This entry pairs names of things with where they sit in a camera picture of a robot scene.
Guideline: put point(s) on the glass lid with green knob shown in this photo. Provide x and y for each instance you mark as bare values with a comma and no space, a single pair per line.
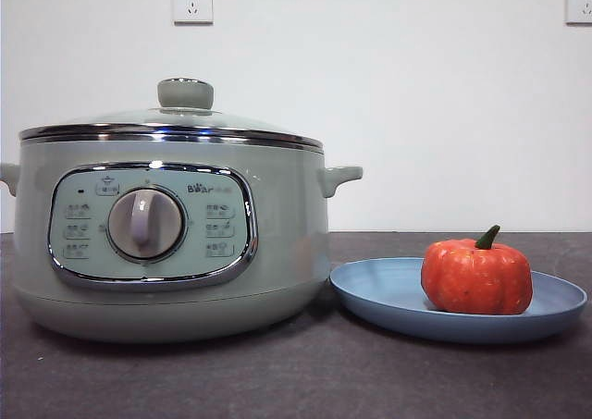
185,96

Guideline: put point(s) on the orange pumpkin with green stem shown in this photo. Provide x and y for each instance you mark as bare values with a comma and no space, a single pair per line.
476,280

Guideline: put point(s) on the pale green electric steamer pot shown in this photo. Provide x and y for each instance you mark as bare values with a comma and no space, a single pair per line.
277,252

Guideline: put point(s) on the blue plate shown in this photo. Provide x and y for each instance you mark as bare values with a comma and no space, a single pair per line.
379,294

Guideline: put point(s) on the white wall socket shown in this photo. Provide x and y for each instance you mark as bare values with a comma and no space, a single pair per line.
580,3
193,3

